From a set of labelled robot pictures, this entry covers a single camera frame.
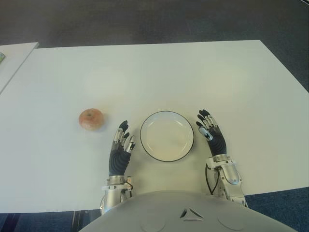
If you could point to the white side table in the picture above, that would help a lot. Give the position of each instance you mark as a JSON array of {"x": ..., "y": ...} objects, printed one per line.
[{"x": 14, "y": 62}]

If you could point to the grey robot torso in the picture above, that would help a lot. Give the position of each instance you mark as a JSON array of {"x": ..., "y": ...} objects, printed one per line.
[{"x": 169, "y": 212}]

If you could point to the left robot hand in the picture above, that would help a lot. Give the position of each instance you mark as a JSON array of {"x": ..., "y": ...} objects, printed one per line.
[{"x": 118, "y": 162}]

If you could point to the green item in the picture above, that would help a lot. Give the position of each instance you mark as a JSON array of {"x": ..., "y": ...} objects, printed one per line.
[{"x": 2, "y": 58}]

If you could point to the white plate black rim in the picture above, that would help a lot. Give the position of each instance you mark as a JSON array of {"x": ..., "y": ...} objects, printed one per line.
[{"x": 167, "y": 136}]

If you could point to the grey metal table leg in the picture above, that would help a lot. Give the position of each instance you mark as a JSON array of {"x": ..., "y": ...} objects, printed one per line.
[{"x": 80, "y": 221}]

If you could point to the red yellow apple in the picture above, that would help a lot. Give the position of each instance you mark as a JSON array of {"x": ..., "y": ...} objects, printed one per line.
[{"x": 91, "y": 119}]

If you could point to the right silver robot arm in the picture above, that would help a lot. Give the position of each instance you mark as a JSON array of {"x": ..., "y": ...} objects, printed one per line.
[{"x": 231, "y": 174}]

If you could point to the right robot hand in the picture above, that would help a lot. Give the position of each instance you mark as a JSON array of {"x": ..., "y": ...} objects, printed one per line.
[{"x": 217, "y": 142}]

